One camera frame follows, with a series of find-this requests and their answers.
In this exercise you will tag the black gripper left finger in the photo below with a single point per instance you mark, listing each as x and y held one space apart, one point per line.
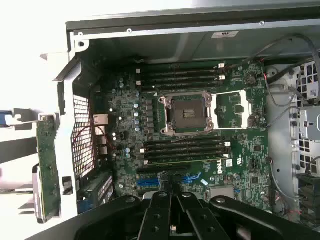
156 217

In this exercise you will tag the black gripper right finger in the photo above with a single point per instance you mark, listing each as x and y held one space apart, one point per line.
200 220

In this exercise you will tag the blue expansion slot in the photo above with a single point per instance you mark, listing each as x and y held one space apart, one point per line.
147 182

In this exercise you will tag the black expansion slot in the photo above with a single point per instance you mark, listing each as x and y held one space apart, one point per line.
162 170

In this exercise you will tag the black RAM slot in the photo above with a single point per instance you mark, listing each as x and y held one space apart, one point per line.
180 74
185 149
185 155
180 81
180 87
185 142
180 66

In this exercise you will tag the green motherboard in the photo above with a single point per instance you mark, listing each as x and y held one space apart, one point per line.
240 150

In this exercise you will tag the CPU socket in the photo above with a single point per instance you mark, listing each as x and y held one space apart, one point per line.
187 112

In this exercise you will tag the metal socket cover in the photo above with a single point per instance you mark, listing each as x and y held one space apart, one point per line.
246 107

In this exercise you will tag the coin cell battery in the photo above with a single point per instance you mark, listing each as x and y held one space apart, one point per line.
250 79

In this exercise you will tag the silver perforated disk bay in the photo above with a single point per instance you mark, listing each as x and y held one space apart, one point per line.
301 72
310 117

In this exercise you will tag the grey parts rack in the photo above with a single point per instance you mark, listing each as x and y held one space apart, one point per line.
17 147

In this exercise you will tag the black open PC case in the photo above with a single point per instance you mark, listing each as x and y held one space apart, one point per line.
150 47

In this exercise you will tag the blue disk carrier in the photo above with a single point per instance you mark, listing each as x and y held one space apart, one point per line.
5 120

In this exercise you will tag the black plastic duct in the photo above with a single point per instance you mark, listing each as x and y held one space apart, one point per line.
310 197

